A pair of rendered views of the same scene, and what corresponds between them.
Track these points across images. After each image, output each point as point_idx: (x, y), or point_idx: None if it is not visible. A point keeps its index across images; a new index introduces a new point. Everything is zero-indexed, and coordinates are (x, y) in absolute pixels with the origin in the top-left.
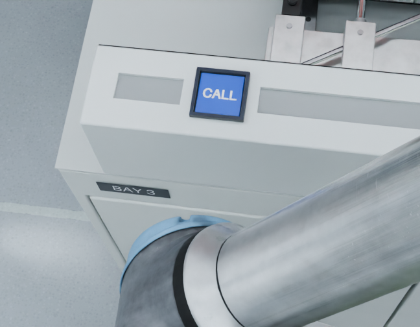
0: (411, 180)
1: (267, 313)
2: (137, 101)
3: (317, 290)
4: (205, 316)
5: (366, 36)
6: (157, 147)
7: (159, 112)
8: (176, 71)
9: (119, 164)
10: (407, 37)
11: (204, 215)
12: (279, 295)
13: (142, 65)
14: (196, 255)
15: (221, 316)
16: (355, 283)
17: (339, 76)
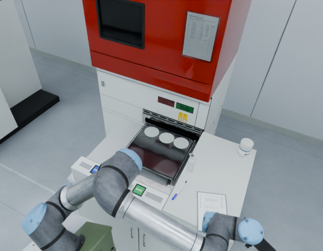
0: (91, 175)
1: (70, 197)
2: (82, 167)
3: (77, 192)
4: (62, 195)
5: None
6: (82, 177)
7: (84, 170)
8: (91, 164)
9: (77, 180)
10: (145, 177)
11: (93, 200)
12: (72, 193)
13: (86, 161)
14: (67, 186)
15: (64, 196)
16: (81, 192)
17: None
